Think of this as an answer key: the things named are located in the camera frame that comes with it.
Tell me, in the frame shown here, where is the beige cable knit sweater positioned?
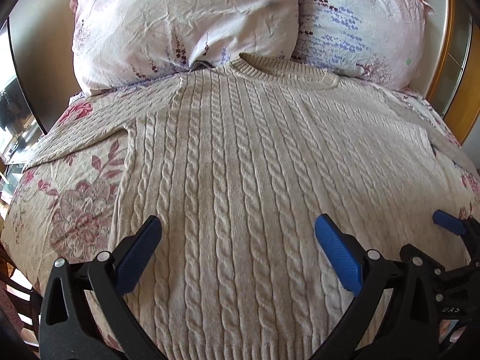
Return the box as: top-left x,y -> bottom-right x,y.
22,52 -> 473,360

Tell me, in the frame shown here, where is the floral bed sheet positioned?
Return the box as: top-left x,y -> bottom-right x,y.
0,86 -> 480,353

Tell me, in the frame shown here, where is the pink lavender print right pillow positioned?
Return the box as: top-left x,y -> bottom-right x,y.
292,0 -> 434,90

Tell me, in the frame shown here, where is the pink floral left pillow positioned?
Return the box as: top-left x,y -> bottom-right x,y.
71,0 -> 299,96

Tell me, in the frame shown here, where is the dark bedside monitor screen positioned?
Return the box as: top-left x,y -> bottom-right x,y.
0,17 -> 47,166

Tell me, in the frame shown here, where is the wooden headboard frame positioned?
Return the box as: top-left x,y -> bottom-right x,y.
412,0 -> 479,145

